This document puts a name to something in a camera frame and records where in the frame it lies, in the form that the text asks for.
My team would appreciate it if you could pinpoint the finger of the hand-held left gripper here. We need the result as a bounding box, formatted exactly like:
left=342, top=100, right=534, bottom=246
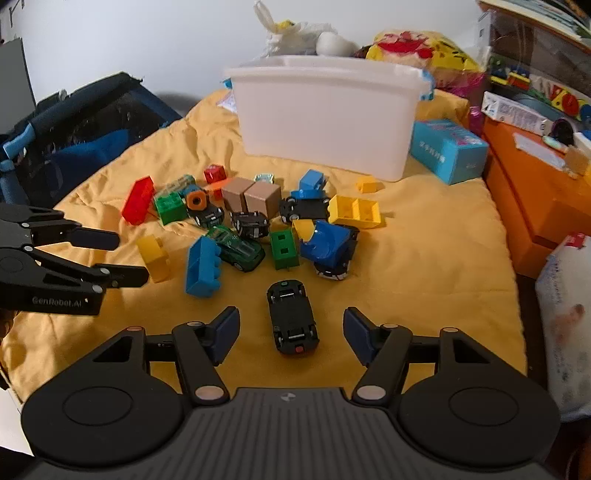
left=0, top=203, right=121, bottom=251
left=32, top=249, right=150, bottom=295

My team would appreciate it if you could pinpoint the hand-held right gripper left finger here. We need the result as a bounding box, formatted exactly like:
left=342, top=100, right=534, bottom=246
left=88, top=307, right=242, bottom=408

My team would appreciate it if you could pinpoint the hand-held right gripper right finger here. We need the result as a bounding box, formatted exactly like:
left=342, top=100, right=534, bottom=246
left=342, top=307, right=502, bottom=407

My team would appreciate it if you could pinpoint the black toy car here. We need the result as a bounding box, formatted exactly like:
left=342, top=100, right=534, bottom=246
left=194, top=205, right=225, bottom=228
left=231, top=211, right=271, bottom=239
left=278, top=195, right=331, bottom=223
left=267, top=279, right=320, bottom=357

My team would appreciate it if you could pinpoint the green toy car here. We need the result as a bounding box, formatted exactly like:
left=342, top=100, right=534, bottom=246
left=205, top=225, right=266, bottom=273

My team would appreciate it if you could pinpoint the blue yellow toy car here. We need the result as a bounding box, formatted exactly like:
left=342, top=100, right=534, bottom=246
left=293, top=219, right=360, bottom=281

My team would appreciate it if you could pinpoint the white plastic storage box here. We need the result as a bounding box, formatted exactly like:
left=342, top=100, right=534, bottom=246
left=222, top=55, right=435, bottom=182

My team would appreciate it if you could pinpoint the red translucent toy brick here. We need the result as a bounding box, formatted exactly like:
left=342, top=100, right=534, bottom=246
left=121, top=176, right=155, bottom=227

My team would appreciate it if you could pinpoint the large blue toy brick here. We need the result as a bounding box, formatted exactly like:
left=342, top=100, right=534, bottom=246
left=185, top=236, right=223, bottom=298

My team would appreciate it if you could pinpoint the yellow quilted blanket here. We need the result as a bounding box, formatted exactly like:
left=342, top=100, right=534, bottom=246
left=0, top=85, right=529, bottom=402

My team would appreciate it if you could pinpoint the green toy brick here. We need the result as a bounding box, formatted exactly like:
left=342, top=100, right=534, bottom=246
left=154, top=190, right=187, bottom=226
left=270, top=229, right=301, bottom=271

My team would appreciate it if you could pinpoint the clear toy car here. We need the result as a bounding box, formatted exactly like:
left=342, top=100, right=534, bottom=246
left=159, top=174, right=197, bottom=197

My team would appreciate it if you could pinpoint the dark blue mesh cot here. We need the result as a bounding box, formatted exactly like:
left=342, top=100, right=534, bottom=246
left=0, top=71, right=183, bottom=213

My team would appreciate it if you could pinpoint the large yellow toy brick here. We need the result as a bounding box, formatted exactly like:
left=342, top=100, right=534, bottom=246
left=329, top=195, right=382, bottom=230

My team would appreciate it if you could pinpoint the tan block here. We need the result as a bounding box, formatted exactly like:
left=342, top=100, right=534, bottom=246
left=244, top=181, right=282, bottom=220
left=221, top=178, right=254, bottom=213

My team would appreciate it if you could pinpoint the grey flat panel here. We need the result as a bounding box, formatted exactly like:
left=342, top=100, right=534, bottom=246
left=0, top=37, right=37, bottom=125

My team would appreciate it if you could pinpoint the light blue carton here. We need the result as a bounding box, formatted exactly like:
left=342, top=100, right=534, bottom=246
left=411, top=119, right=489, bottom=185

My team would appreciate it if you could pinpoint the white wipes package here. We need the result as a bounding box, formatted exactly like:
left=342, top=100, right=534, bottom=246
left=536, top=234, right=591, bottom=421

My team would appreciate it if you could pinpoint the orange box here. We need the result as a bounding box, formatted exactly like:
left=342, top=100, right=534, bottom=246
left=470, top=90, right=591, bottom=280

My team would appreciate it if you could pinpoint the pink toy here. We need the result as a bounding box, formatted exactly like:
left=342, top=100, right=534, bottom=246
left=438, top=74, right=485, bottom=101

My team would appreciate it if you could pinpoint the small white carton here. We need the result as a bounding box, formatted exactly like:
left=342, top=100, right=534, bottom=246
left=481, top=91, right=550, bottom=134

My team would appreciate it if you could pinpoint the white plastic bag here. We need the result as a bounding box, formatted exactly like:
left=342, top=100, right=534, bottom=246
left=253, top=0, right=340, bottom=60

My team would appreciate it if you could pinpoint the yellow snack bag red print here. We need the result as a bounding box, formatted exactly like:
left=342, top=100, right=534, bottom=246
left=365, top=28, right=485, bottom=88

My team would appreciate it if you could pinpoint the clear plastic toy case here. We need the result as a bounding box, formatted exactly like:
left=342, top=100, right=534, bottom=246
left=478, top=9, right=591, bottom=121

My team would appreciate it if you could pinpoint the stack of books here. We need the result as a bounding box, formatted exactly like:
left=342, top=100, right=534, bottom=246
left=478, top=0, right=591, bottom=43

